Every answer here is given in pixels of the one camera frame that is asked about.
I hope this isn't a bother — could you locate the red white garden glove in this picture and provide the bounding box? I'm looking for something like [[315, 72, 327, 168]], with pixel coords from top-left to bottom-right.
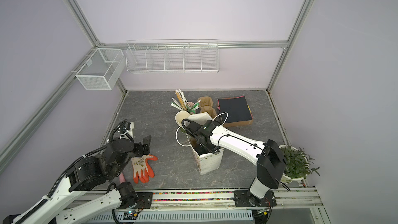
[[131, 155, 158, 184]]

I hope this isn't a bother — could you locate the green wrapped straw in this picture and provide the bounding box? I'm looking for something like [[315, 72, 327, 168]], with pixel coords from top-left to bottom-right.
[[187, 101, 200, 114]]

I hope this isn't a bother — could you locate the purple pink trowel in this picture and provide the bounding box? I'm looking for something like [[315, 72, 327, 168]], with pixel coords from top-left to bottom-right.
[[119, 173, 126, 183]]

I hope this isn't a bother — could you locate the brown pulp cup carrier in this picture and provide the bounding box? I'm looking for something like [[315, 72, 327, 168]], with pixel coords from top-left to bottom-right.
[[198, 96, 217, 118]]

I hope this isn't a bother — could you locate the green paper cup stack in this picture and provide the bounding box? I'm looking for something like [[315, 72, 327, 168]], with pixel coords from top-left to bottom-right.
[[175, 111, 190, 128]]

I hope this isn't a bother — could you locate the white wire shelf basket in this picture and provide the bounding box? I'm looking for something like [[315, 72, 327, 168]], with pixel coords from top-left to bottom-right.
[[125, 39, 220, 73]]

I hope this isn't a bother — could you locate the potted green plant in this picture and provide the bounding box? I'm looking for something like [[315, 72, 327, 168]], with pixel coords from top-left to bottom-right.
[[279, 145, 320, 184]]

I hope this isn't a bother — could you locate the cartoon animal paper bag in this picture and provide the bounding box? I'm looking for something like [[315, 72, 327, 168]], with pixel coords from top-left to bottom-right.
[[175, 111, 224, 175]]

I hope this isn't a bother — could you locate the white mesh box basket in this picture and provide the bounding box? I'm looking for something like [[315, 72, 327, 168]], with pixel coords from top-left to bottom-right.
[[76, 48, 126, 91]]

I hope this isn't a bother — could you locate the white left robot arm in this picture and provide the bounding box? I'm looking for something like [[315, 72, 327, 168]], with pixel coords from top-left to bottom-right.
[[3, 120, 151, 224]]

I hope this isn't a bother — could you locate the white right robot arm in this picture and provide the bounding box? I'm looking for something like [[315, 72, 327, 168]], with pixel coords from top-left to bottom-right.
[[181, 119, 287, 207]]

